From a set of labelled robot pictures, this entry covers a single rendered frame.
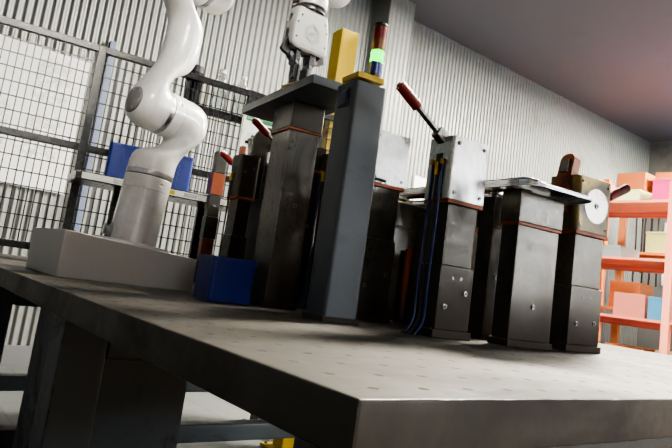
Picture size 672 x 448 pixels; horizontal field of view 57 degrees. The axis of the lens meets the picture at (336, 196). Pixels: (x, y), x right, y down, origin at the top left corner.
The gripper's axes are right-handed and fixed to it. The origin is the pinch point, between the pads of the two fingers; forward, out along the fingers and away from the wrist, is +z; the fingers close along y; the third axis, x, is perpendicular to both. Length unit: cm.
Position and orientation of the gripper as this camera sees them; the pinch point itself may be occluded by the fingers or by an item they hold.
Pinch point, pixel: (299, 75)
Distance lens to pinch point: 143.3
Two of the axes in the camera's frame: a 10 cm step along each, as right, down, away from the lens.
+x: -6.4, 0.2, 7.7
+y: 7.6, 2.0, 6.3
